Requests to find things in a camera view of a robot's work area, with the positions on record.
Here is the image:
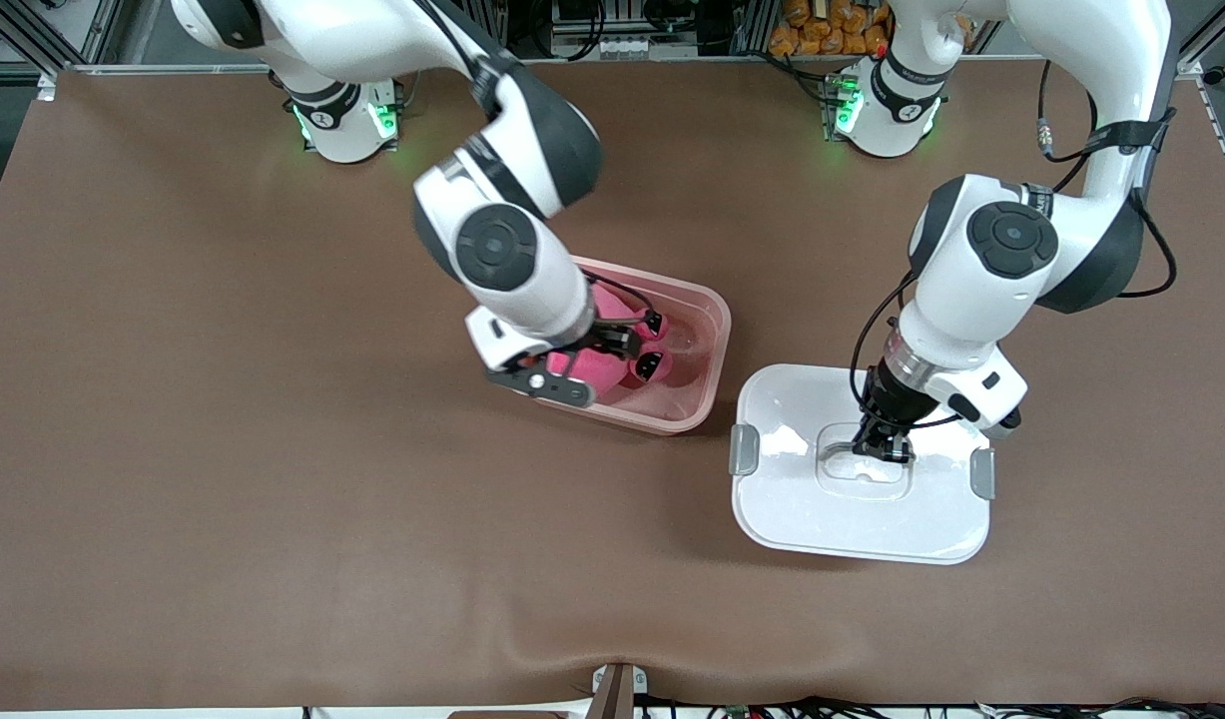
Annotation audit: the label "pink translucent plastic box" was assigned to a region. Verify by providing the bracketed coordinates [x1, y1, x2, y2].
[512, 256, 733, 436]

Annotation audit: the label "pink plush toy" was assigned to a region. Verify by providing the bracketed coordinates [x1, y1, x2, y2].
[544, 283, 673, 405]

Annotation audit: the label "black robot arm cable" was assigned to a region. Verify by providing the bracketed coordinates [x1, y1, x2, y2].
[850, 60, 1179, 432]
[412, 0, 663, 331]

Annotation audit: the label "brown table mat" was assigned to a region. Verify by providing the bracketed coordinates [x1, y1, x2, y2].
[0, 58, 1225, 712]

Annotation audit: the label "white terminal strip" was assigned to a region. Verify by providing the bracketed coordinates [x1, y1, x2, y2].
[590, 35, 665, 59]

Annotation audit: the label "white box lid grey clips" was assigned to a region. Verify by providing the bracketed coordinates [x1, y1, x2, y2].
[729, 363, 997, 566]

